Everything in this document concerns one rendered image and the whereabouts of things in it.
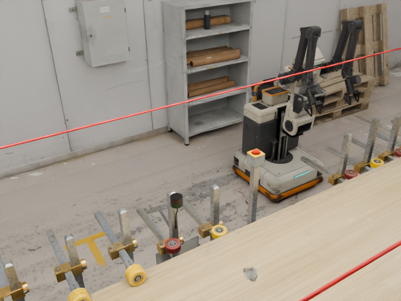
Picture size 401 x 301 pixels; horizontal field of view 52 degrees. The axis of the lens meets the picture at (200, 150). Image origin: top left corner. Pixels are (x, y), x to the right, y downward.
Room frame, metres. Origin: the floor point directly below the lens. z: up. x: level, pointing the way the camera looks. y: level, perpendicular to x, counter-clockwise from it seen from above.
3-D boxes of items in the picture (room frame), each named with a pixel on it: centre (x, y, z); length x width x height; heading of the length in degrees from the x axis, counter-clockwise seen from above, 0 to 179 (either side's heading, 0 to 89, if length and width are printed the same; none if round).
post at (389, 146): (2.51, -1.35, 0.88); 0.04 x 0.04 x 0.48; 32
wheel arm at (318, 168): (2.31, -0.84, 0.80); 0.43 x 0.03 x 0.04; 32
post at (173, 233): (1.59, 0.14, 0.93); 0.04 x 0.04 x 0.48; 32
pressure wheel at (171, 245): (1.52, 0.14, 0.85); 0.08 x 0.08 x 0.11
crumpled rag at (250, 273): (1.32, -0.22, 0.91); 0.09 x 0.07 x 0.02; 179
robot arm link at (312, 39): (2.91, -0.81, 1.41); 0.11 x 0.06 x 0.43; 121
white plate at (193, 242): (1.63, 0.13, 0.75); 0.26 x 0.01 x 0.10; 122
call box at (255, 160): (1.86, -0.29, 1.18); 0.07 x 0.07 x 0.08; 32
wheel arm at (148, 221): (1.69, 0.25, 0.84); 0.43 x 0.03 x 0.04; 32
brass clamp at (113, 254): (1.45, 0.37, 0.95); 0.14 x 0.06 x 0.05; 122
